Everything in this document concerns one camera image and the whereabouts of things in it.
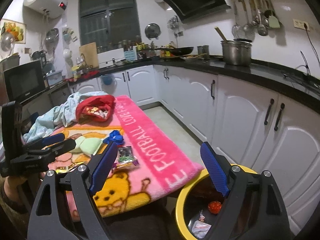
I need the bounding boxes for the yellow rimmed black trash bin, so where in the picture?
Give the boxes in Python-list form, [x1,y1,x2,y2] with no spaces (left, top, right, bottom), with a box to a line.
[175,169,258,239]

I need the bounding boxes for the dark kitchen window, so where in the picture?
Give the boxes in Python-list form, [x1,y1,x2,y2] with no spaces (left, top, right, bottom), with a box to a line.
[79,0,141,53]

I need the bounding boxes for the person's left hand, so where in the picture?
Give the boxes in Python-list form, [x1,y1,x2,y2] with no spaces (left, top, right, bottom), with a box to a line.
[4,173,43,204]

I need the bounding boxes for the red yellow snack packet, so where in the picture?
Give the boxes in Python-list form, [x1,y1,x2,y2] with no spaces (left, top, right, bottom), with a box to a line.
[55,161,84,174]

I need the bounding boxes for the light blue cloth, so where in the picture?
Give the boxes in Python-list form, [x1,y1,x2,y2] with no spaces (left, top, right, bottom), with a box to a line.
[23,91,107,143]

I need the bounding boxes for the light green sponge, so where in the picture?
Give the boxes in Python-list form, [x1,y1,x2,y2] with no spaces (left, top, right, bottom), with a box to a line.
[70,136,103,156]

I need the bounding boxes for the red patterned cloth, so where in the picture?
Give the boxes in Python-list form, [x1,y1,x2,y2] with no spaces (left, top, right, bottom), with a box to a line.
[75,95,115,122]

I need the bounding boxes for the black microwave oven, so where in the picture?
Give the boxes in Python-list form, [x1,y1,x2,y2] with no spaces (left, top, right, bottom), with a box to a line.
[1,60,46,104]

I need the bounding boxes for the blue crumpled plastic bag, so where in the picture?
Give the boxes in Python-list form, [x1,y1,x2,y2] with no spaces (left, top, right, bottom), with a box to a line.
[103,130,124,146]

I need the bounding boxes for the white base cabinets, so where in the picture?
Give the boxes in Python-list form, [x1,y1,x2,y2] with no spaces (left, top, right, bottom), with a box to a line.
[65,65,319,233]

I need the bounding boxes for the dark green pea snack packet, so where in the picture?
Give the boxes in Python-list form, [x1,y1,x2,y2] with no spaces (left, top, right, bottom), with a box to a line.
[112,146,139,172]

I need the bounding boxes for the blue hanging basin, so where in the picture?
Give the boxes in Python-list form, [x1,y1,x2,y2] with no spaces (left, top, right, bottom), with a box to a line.
[100,74,114,86]

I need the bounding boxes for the wooden cutting board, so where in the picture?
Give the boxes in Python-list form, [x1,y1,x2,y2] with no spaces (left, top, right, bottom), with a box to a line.
[79,42,99,68]

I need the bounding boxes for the pink cartoon fleece blanket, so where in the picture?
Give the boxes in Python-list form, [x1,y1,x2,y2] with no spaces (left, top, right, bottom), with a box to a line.
[49,95,203,217]

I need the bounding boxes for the blue dish rack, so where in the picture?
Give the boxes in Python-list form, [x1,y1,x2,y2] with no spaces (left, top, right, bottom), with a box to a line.
[124,47,137,62]

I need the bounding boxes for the black countertop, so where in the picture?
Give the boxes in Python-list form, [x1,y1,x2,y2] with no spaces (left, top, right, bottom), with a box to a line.
[19,56,320,113]

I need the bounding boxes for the white water heater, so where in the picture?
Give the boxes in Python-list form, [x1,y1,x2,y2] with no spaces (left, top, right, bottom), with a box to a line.
[23,0,67,19]

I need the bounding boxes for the round steel pot lid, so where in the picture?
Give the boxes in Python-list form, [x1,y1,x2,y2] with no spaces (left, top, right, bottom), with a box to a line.
[144,23,161,40]

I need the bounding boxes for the large steel stock pot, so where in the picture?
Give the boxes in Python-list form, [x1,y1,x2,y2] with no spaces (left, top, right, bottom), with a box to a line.
[221,40,252,66]

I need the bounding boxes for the black wok pan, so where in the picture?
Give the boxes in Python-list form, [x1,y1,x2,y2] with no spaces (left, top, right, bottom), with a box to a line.
[156,47,194,56]

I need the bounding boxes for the small steel container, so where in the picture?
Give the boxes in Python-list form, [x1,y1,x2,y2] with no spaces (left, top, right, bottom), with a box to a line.
[197,45,210,60]

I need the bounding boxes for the hanging utensil rack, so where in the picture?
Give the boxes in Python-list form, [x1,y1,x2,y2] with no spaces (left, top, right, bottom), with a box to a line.
[232,0,282,42]

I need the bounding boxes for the black power cable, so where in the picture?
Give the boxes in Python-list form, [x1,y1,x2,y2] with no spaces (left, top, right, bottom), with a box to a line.
[294,23,320,81]

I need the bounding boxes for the wall power outlet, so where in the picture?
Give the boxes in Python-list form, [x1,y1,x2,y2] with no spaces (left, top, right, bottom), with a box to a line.
[293,19,310,31]

